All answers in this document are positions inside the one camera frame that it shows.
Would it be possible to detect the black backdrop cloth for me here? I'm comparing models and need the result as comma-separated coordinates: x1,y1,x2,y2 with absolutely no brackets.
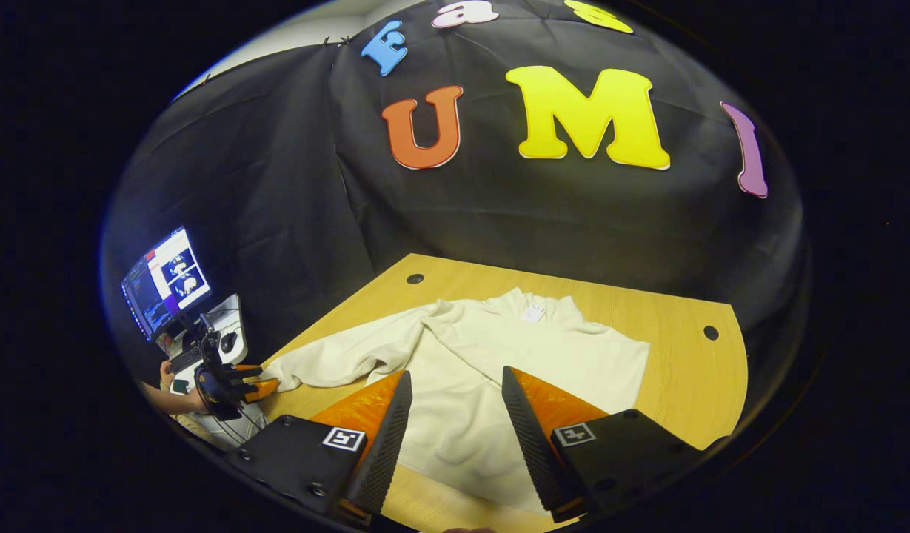
103,0,807,371

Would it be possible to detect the white side table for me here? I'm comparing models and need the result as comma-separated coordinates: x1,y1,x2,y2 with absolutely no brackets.
162,295,248,386

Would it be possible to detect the cream knit sweater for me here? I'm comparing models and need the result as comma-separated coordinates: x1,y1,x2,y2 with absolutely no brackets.
258,287,652,515

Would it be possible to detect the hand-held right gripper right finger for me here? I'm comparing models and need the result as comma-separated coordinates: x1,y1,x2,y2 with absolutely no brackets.
501,365,729,523

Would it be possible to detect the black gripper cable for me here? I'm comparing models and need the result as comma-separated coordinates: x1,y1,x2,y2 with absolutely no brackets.
203,400,267,446

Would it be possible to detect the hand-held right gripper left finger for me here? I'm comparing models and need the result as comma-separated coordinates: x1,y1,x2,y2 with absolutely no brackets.
225,370,414,528

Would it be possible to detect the computer monitor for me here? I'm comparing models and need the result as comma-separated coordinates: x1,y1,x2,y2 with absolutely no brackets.
121,226,213,341

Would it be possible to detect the black keyboard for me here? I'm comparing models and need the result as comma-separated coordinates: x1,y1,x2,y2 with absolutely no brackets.
170,344,204,373

